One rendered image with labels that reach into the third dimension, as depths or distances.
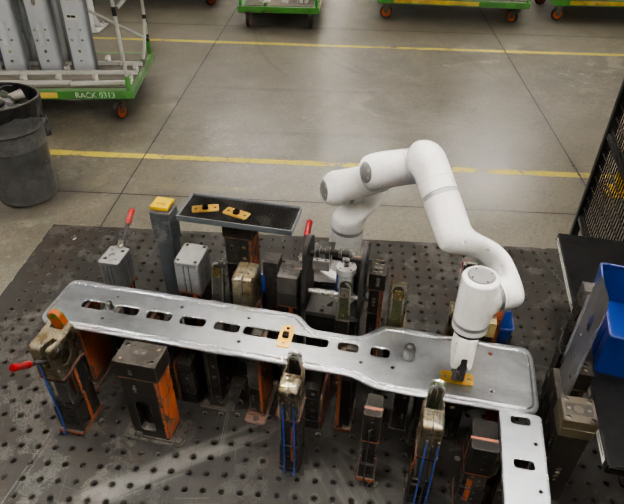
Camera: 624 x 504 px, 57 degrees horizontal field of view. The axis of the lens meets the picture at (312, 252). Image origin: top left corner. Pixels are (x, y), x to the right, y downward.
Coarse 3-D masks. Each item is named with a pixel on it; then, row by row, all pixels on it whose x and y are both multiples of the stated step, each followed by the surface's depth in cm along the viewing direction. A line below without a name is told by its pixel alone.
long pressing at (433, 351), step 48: (96, 288) 174; (144, 336) 159; (192, 336) 159; (240, 336) 159; (336, 336) 159; (384, 336) 160; (432, 336) 160; (384, 384) 147; (480, 384) 147; (528, 384) 147
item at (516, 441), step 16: (528, 416) 139; (512, 432) 136; (528, 432) 136; (512, 448) 132; (528, 448) 132; (544, 448) 132; (512, 464) 129; (544, 464) 129; (512, 480) 126; (528, 480) 126; (544, 480) 126; (512, 496) 123; (528, 496) 123; (544, 496) 123
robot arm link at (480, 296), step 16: (464, 272) 128; (480, 272) 128; (464, 288) 127; (480, 288) 124; (496, 288) 125; (464, 304) 129; (480, 304) 127; (496, 304) 128; (464, 320) 131; (480, 320) 130
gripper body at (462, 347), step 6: (456, 336) 137; (462, 336) 134; (456, 342) 136; (462, 342) 134; (468, 342) 134; (474, 342) 134; (456, 348) 136; (462, 348) 135; (468, 348) 134; (474, 348) 134; (456, 354) 136; (462, 354) 136; (468, 354) 135; (474, 354) 135; (456, 360) 137; (468, 360) 136; (456, 366) 138; (468, 366) 137
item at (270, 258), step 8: (272, 256) 172; (280, 256) 172; (264, 264) 171; (272, 264) 170; (280, 264) 173; (264, 272) 173; (272, 272) 172; (272, 280) 174; (272, 288) 176; (272, 296) 178; (272, 304) 181
